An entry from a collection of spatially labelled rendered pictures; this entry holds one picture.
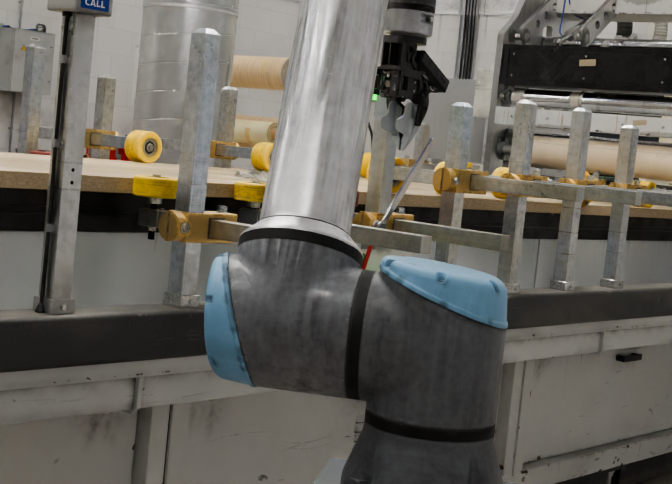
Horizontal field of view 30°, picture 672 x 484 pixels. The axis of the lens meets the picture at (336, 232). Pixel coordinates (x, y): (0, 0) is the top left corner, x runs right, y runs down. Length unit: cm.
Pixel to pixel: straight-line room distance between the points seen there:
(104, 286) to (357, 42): 89
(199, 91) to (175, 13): 422
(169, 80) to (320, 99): 478
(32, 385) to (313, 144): 68
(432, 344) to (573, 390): 238
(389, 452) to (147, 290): 102
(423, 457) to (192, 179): 84
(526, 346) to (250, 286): 168
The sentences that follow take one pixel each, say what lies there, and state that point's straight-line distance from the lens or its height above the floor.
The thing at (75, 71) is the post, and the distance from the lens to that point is 191.
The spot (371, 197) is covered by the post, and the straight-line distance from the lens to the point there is 246.
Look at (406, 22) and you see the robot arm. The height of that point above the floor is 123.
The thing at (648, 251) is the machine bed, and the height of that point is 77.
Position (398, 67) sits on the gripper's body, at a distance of 232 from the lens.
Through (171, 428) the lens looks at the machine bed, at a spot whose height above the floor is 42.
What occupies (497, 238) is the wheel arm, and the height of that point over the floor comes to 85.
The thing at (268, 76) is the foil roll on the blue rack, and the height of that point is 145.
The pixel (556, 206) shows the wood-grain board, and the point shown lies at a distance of 338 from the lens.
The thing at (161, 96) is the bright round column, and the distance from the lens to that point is 628.
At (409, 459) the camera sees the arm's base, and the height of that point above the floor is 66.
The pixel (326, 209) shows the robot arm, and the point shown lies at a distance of 146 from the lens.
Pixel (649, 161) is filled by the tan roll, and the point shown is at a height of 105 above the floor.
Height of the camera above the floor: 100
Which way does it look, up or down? 4 degrees down
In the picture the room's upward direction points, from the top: 6 degrees clockwise
